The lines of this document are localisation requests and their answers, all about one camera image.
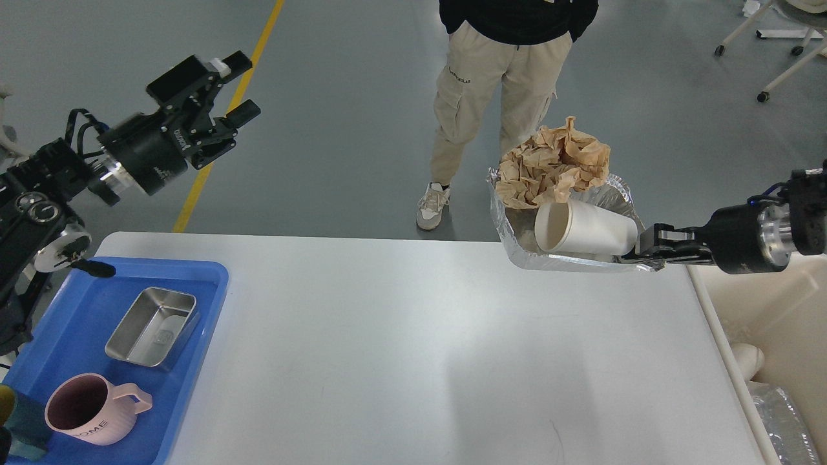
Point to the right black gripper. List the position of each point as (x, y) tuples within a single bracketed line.
[(748, 238)]

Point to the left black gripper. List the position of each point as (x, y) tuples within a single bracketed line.
[(147, 151)]

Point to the white paper cup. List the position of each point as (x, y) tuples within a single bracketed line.
[(579, 227)]

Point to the brown paper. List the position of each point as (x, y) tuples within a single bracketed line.
[(550, 165)]

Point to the aluminium foil tray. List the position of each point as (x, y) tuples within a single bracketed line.
[(516, 231)]

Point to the square steel tray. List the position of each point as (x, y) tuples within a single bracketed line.
[(155, 329)]

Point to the pink ribbed mug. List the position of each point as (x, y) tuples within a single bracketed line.
[(90, 408)]

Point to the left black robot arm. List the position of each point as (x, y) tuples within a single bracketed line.
[(42, 234)]

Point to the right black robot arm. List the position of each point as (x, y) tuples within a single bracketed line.
[(805, 195)]

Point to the beige plastic bin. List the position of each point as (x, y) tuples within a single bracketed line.
[(783, 314)]

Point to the white cup inside bin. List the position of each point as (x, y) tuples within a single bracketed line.
[(750, 359)]

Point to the office chair base left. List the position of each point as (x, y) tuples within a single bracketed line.
[(11, 148)]

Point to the foil tray inside bin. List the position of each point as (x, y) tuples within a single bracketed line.
[(791, 438)]

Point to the person in black top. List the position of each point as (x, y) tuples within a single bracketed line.
[(517, 46)]

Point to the blue plastic tray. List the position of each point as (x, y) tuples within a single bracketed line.
[(70, 339)]

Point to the teal mug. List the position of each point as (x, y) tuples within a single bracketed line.
[(24, 432)]

